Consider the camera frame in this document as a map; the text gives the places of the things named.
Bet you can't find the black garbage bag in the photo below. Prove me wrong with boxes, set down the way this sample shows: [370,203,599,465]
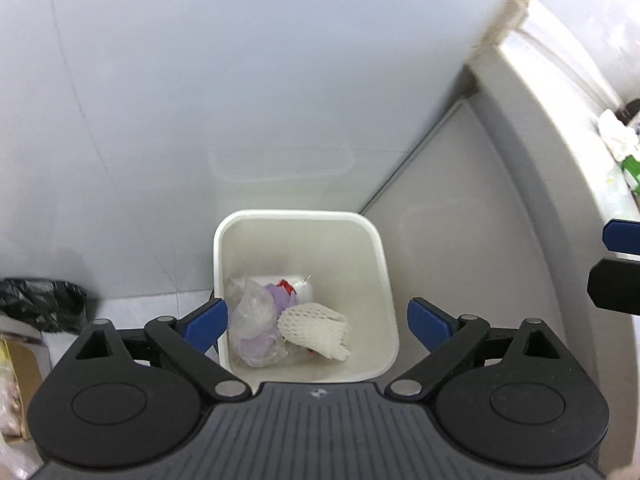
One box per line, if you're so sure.
[0,277,88,335]

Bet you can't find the green snack packet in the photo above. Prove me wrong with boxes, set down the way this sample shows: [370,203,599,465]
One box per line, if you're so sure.
[621,156,640,196]

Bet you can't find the white plastic trash bin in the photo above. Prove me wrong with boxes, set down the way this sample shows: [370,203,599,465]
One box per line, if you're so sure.
[213,208,401,385]

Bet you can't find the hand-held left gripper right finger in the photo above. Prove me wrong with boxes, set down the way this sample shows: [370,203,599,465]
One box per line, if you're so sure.
[385,297,563,401]

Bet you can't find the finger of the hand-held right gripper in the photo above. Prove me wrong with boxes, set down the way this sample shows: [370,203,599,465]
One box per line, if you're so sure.
[587,257,640,317]
[602,219,640,255]

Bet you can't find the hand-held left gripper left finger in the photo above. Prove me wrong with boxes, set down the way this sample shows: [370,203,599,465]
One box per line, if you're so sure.
[75,297,251,401]

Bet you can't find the white tissue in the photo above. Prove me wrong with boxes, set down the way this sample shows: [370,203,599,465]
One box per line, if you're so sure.
[598,109,640,157]

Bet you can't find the grey cabinet door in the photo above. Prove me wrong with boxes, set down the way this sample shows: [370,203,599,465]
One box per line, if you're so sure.
[360,97,591,366]

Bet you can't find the brown cardboard box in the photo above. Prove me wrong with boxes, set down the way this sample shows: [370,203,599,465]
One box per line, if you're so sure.
[0,337,46,441]

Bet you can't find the large white foam fruit net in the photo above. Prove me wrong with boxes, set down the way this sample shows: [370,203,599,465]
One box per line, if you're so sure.
[276,302,351,362]

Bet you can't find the clear plastic bag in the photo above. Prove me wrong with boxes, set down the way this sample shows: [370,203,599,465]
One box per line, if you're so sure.
[229,280,290,368]

